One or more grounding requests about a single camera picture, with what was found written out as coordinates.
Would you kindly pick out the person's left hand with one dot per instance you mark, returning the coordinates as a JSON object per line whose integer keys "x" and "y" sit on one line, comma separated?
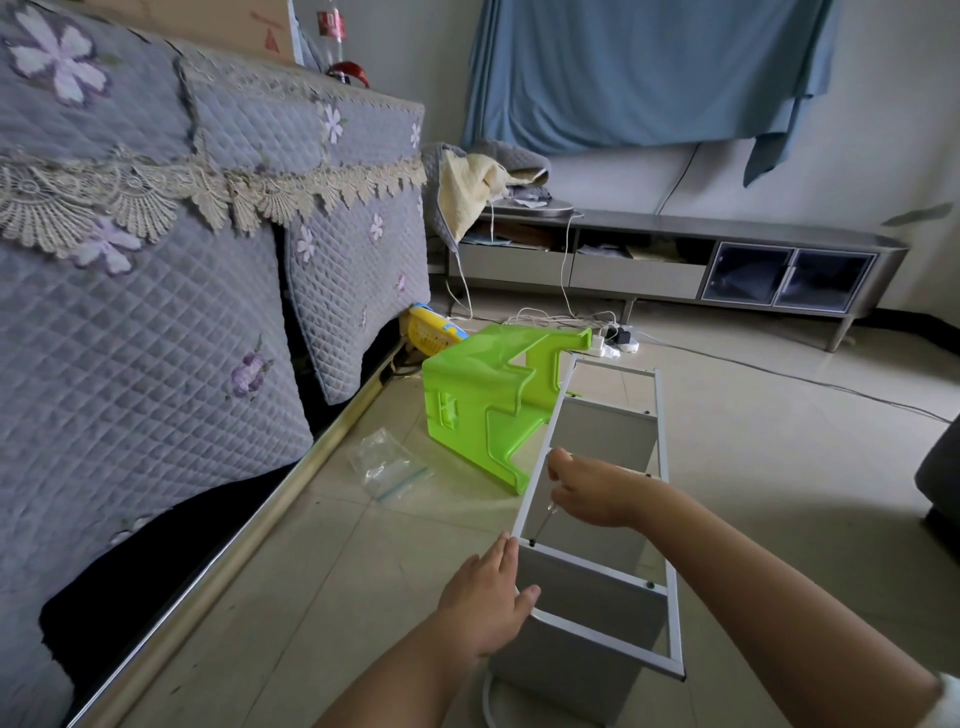
{"x": 483, "y": 603}

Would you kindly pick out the person's right hand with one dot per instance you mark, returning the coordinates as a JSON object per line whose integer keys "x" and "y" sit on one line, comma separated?
{"x": 600, "y": 491}

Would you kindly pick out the white wooden board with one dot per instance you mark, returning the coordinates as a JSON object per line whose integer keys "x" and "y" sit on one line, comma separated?
{"x": 608, "y": 435}
{"x": 578, "y": 683}
{"x": 593, "y": 600}

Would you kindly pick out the white metal frame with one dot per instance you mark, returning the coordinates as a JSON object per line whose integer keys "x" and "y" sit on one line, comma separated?
{"x": 672, "y": 600}
{"x": 489, "y": 702}

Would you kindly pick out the clear plastic screw bag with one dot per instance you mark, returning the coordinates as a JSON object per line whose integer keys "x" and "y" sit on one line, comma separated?
{"x": 387, "y": 465}

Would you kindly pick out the person's left forearm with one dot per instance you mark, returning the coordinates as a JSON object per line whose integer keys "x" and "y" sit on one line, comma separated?
{"x": 398, "y": 683}

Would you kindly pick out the person's right forearm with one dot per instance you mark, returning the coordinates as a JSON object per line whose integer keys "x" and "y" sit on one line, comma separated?
{"x": 795, "y": 615}

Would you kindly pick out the person's white shirt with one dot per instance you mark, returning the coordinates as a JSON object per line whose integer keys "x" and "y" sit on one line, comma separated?
{"x": 945, "y": 705}

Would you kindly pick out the white power strip with plugs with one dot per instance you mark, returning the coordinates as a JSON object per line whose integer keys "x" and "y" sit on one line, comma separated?
{"x": 620, "y": 339}

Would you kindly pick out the green plastic stool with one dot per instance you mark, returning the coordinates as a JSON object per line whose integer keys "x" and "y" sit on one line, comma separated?
{"x": 473, "y": 398}

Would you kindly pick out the yellow plastic basket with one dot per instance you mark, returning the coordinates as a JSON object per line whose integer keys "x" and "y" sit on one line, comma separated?
{"x": 431, "y": 330}

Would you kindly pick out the grey marble TV cabinet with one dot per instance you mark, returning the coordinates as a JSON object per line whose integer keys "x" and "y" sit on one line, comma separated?
{"x": 675, "y": 263}

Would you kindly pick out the pile of pale cloth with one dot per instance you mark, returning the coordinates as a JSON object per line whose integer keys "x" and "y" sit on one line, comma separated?
{"x": 473, "y": 188}

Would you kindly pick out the grey sofa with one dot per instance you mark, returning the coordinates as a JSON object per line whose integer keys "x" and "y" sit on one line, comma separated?
{"x": 942, "y": 480}

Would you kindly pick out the grey textured furniture cover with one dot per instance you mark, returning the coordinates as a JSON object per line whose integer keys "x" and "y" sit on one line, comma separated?
{"x": 150, "y": 345}

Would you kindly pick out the blue cloth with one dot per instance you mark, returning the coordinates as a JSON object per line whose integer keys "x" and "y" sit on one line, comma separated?
{"x": 645, "y": 68}

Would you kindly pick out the red object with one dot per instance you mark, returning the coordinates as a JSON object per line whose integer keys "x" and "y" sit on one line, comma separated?
{"x": 345, "y": 45}

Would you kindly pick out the brown cardboard box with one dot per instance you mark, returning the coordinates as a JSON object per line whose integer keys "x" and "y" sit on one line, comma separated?
{"x": 195, "y": 23}

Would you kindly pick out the chrome metal base rail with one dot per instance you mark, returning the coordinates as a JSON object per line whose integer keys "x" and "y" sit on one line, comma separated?
{"x": 225, "y": 578}

